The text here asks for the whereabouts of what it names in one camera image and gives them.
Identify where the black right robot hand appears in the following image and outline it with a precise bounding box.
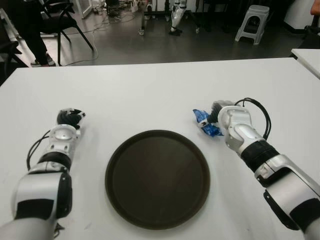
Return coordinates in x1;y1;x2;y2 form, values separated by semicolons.
197;99;236;127

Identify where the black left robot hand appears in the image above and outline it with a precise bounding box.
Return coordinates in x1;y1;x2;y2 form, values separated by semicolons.
56;107;87;130

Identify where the blue Oreo snack pack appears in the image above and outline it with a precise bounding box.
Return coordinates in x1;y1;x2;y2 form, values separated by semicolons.
192;108;224;137

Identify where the round dark brown tray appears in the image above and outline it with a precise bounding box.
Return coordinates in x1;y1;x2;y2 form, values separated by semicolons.
104;129;211;230

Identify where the standing person in black trousers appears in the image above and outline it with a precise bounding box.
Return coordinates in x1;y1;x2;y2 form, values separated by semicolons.
9;0;57;68

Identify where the black armchair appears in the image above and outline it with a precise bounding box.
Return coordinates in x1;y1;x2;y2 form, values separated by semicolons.
0;22;29;86

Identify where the black folding chair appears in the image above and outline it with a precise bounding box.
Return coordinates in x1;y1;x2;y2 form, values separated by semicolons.
37;0;95;67

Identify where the white humanoid robot leg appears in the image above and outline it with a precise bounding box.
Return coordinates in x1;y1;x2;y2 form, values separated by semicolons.
168;0;188;37

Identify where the white side table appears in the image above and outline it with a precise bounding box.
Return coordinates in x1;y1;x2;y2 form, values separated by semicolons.
291;48;320;79

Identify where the white framed panel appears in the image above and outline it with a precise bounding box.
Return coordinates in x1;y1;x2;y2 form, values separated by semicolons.
74;0;94;19

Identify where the grey plastic stool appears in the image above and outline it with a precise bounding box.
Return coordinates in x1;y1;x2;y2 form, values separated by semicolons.
234;4;271;46

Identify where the black office chair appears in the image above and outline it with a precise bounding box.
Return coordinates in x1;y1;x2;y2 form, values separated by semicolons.
298;24;320;50

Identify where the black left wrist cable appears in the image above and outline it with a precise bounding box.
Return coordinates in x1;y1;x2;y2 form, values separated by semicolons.
26;129;52;171

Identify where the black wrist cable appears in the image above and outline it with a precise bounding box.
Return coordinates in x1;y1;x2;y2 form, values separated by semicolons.
26;129;52;171
234;97;272;141

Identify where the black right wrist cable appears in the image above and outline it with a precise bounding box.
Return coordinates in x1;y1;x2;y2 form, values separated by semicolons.
234;97;272;141

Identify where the white floor cable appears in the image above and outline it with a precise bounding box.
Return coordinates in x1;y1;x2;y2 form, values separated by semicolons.
62;11;137;67

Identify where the black left elbow cable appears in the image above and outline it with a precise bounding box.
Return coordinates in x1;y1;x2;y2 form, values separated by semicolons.
53;222;66;238

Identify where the black wheeled frame stand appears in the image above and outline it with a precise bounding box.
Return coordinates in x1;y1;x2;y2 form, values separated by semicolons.
138;0;202;37

